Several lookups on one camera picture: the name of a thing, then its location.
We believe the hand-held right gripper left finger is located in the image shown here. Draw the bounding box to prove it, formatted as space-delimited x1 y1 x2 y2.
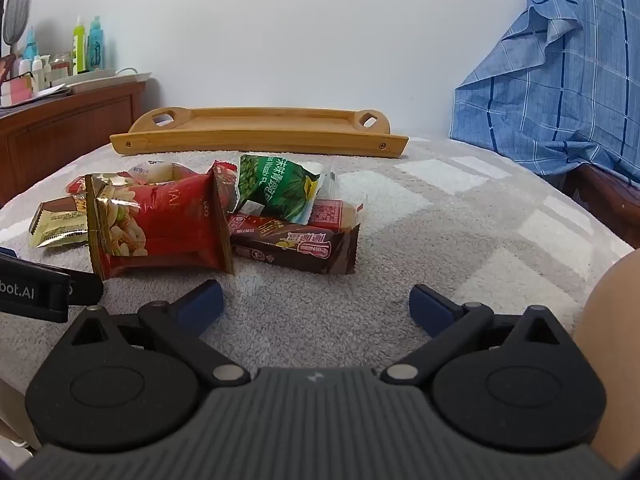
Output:
52 281 251 387

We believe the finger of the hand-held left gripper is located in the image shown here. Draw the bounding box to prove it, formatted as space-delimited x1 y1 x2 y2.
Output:
67 274 104 307

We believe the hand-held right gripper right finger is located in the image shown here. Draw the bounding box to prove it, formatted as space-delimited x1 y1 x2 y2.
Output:
380 284 581 386

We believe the gold foil snack packet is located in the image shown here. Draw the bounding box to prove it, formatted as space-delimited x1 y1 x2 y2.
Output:
27 207 90 250

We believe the brown nut snack packet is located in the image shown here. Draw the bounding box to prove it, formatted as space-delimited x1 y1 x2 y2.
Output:
40 198 81 213

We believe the red pistachio bag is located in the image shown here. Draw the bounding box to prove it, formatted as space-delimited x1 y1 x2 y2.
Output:
84 160 238 281

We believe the brown chocolate bar packet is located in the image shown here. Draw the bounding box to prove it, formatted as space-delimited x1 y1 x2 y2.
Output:
227 212 361 276

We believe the red wafer packet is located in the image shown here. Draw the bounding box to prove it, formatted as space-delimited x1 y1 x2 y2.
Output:
309 198 368 233

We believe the green pea packet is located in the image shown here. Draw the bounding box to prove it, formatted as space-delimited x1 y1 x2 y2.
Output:
234 154 337 225

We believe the wooden tray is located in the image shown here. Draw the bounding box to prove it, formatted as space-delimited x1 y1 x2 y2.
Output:
109 106 410 161

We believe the brown wooden cabinet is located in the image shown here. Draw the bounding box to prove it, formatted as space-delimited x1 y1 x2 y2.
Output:
0 79 147 208

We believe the person's leg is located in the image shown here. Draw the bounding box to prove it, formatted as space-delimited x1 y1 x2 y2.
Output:
574 249 640 463

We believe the pink box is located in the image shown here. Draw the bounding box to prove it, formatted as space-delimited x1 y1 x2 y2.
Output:
0 76 34 108

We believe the white flat tray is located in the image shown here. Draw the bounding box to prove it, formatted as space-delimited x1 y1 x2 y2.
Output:
50 66 152 95

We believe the green bottle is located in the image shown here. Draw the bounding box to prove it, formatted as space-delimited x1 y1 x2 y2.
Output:
72 15 87 75

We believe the blue plaid cloth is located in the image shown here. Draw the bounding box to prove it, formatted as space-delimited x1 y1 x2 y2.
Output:
450 0 640 183

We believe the grey oval mirror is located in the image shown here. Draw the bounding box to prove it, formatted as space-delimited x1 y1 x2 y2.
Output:
2 0 32 57

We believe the brown wooden chair frame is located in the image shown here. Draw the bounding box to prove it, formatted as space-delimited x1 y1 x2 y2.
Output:
570 164 640 251

